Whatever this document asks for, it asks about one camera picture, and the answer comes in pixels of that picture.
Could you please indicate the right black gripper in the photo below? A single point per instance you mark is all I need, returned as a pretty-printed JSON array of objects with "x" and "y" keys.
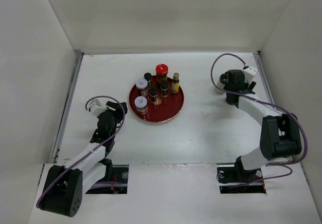
[{"x": 247, "y": 87}]

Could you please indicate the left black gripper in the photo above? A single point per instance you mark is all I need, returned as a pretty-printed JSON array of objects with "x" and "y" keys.
[{"x": 118, "y": 108}]

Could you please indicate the white lid pink jar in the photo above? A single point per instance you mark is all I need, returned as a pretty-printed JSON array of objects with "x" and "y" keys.
[{"x": 140, "y": 103}]

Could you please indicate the white lid dark jar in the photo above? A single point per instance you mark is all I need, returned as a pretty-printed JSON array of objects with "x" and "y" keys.
[{"x": 142, "y": 87}]

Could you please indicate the small black cap spice bottle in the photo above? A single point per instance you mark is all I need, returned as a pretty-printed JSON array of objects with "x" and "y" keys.
[{"x": 148, "y": 77}]

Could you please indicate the red lid sauce jar back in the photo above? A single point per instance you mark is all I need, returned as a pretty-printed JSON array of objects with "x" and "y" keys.
[{"x": 161, "y": 73}]

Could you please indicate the beige cap yellow bottle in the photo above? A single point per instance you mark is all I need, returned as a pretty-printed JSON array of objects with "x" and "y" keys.
[{"x": 175, "y": 83}]

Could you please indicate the black cap dark bottle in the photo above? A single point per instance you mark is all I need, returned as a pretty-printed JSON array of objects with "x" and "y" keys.
[{"x": 220, "y": 84}]

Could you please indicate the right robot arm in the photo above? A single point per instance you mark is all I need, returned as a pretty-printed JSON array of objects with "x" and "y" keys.
[{"x": 279, "y": 138}]

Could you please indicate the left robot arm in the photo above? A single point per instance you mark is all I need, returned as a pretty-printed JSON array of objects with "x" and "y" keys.
[{"x": 65, "y": 185}]

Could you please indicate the red round tray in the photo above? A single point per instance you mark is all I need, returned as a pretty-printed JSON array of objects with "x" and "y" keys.
[{"x": 166, "y": 108}]

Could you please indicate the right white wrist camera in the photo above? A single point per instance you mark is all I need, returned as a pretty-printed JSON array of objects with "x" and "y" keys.
[{"x": 250, "y": 72}]

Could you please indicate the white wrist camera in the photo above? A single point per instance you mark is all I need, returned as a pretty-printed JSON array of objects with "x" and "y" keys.
[
  {"x": 250, "y": 72},
  {"x": 96, "y": 108}
]

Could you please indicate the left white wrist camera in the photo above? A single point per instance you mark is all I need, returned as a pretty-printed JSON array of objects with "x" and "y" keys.
[{"x": 96, "y": 108}]

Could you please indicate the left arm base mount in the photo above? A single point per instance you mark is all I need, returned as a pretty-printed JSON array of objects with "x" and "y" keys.
[{"x": 115, "y": 180}]

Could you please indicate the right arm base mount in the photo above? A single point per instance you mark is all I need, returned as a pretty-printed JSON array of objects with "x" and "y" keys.
[{"x": 233, "y": 179}]

